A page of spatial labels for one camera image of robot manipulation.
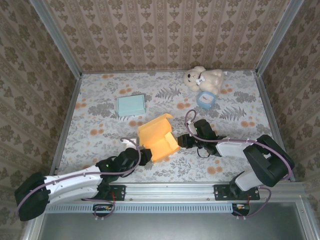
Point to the orange paper box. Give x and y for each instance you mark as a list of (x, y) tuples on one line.
[(155, 135)]

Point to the light blue paper box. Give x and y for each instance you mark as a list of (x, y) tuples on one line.
[(131, 105)]

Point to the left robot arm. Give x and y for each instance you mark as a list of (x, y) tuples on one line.
[(72, 186)]

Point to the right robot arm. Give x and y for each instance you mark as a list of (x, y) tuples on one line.
[(267, 160)]

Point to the black controller board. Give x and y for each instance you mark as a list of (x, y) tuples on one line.
[(102, 208), (241, 208)]

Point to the cream teddy bear plush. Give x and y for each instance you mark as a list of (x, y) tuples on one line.
[(207, 80)]

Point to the grey metal sheet panel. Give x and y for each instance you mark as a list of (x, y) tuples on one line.
[(162, 227)]

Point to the floral table mat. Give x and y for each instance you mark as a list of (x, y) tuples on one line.
[(112, 82)]

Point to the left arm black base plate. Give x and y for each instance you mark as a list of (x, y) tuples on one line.
[(117, 192)]

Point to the aluminium mounting rail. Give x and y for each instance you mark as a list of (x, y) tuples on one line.
[(170, 191)]

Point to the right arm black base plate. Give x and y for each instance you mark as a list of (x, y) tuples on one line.
[(222, 192)]

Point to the aluminium table side rail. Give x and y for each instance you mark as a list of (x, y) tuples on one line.
[(271, 112), (69, 112)]

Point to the aluminium frame post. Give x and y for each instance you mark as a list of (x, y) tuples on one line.
[(277, 37), (60, 42)]

